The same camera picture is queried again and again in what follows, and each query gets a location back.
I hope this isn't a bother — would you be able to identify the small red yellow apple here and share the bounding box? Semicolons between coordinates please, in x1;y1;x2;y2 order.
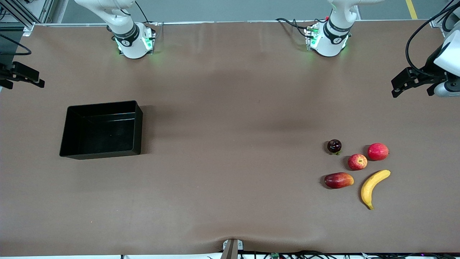
348;154;368;171

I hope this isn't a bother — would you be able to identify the black arm base cable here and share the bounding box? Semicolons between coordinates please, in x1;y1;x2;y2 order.
276;17;310;37
134;0;159;26

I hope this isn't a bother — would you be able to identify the yellow banana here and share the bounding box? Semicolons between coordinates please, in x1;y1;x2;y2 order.
361;170;391;210

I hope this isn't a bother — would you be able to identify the round red peach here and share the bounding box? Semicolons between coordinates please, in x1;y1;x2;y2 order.
367;143;390;161

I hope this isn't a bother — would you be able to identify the black right arm base cable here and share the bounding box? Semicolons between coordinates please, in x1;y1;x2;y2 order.
134;0;159;26

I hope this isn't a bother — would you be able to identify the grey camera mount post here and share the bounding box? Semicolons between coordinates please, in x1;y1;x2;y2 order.
220;238;244;259

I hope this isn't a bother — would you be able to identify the silver table edge rail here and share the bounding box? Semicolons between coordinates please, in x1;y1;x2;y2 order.
23;20;437;28

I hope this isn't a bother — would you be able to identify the black left arm base cable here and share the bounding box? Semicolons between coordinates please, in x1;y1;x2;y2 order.
276;17;310;37

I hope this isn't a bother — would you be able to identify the black plastic box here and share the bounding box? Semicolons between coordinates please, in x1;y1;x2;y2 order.
59;100;143;160

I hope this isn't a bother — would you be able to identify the aluminium profile frame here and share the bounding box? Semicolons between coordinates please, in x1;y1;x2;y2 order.
0;0;55;36

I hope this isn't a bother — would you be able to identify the red yellow mango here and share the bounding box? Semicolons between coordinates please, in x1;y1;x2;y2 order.
324;172;355;190

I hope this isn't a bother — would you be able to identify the brown table cover mat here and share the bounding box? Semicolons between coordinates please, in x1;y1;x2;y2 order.
0;20;460;256

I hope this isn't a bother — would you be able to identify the dark purple plum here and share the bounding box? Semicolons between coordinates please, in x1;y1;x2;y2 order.
327;139;342;155

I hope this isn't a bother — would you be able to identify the black floor cable bundle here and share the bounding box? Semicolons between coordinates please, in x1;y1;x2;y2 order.
241;250;460;259

